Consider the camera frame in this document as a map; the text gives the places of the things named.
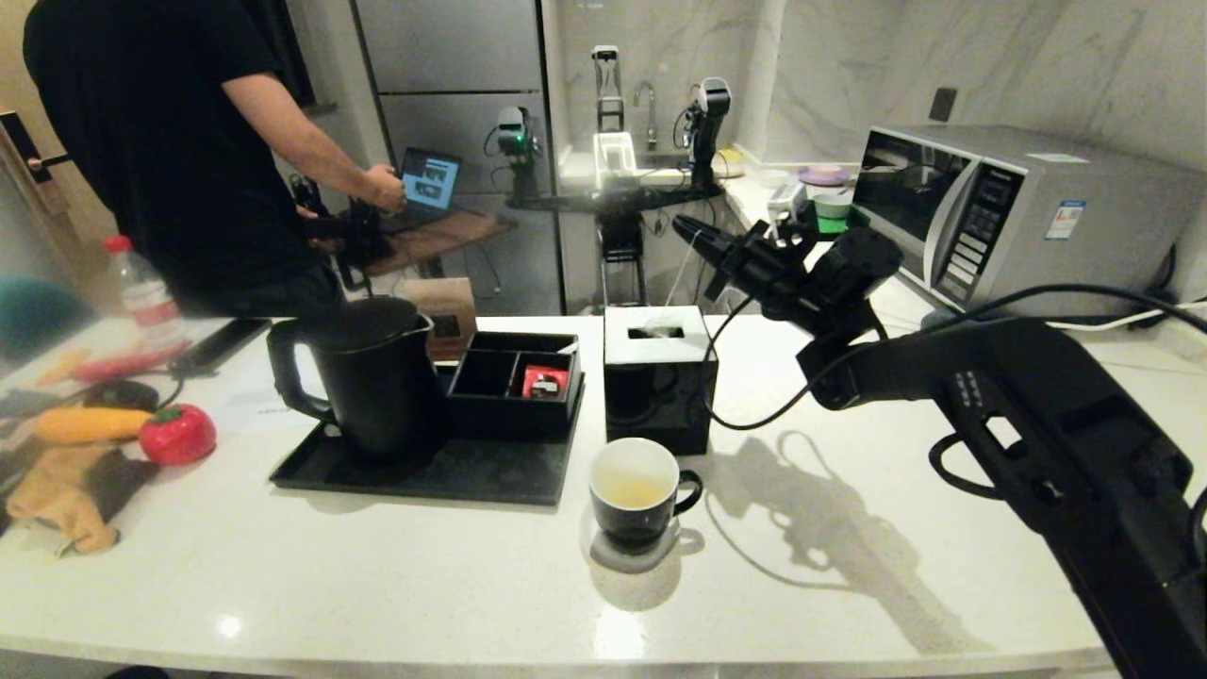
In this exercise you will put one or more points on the beige wooden door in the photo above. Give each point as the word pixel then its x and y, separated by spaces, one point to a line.
pixel 38 203

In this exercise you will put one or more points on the black smartphone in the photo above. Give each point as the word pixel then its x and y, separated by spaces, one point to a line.
pixel 222 344

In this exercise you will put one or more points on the red toy tomato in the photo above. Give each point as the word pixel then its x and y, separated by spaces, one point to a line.
pixel 177 436

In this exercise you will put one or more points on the white dish rack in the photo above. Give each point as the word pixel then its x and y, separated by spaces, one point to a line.
pixel 613 153

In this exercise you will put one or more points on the black compartment organizer box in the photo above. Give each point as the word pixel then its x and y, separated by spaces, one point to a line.
pixel 514 420

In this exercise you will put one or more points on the red sachet packet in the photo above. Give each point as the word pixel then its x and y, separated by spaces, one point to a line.
pixel 547 379

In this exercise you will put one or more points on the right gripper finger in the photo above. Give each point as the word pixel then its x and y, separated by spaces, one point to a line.
pixel 712 233
pixel 717 256

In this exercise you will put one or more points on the silver microwave oven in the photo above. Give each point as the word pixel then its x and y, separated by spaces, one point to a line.
pixel 1084 232

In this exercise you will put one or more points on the black electric kettle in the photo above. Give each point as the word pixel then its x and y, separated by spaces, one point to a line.
pixel 377 387

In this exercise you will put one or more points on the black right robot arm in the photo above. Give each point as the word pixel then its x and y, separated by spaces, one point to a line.
pixel 1037 415

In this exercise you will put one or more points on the small grey bowl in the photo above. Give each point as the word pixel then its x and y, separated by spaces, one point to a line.
pixel 832 203

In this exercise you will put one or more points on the person in black t-shirt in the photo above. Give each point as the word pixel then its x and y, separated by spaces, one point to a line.
pixel 141 141

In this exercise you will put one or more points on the purple plate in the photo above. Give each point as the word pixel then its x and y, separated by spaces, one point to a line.
pixel 822 175

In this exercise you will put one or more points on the black wall outlet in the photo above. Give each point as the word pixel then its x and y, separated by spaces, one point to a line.
pixel 941 104

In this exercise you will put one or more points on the yellow toy corn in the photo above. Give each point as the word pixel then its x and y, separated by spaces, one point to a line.
pixel 90 426

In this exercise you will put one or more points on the black cup white inside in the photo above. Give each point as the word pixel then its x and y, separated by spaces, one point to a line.
pixel 632 523

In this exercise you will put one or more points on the plastic bottle red cap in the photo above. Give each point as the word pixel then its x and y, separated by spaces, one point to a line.
pixel 141 292

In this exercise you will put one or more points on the green cutting board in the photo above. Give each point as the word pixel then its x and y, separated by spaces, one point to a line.
pixel 830 226

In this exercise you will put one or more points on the brown QR code sign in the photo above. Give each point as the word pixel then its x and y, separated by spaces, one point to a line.
pixel 448 306

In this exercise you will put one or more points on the white printed paper sheet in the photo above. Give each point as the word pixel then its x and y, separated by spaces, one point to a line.
pixel 250 407

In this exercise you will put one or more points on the grey refrigerator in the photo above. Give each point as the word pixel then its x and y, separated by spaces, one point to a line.
pixel 453 57

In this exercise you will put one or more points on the dark window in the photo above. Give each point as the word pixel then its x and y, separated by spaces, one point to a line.
pixel 292 57

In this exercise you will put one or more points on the black tissue box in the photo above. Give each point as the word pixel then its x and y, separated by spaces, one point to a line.
pixel 660 396

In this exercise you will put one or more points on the wooden desk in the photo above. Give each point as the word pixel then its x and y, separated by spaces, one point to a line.
pixel 453 236

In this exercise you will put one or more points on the teal chair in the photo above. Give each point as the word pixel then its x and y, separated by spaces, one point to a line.
pixel 38 316

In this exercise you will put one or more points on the yellow round dish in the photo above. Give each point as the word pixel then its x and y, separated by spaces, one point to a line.
pixel 731 158

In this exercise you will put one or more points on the small white bowl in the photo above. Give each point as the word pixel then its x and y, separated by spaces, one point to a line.
pixel 771 177

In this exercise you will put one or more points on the open laptop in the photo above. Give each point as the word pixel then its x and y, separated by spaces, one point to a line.
pixel 429 181

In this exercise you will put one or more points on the tan cloth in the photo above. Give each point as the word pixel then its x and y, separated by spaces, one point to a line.
pixel 66 500

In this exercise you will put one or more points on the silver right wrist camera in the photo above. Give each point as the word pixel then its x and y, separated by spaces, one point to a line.
pixel 788 201

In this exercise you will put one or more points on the pink toy vegetable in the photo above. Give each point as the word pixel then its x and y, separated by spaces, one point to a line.
pixel 127 366

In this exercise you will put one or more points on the person's bare hand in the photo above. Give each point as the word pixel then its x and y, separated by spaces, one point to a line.
pixel 387 189

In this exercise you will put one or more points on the black serving tray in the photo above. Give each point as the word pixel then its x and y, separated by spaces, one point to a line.
pixel 490 476

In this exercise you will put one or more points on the upright black gripper stand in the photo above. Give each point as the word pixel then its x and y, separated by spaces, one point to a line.
pixel 604 64

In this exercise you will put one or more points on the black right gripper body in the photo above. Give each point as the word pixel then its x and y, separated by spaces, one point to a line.
pixel 773 269

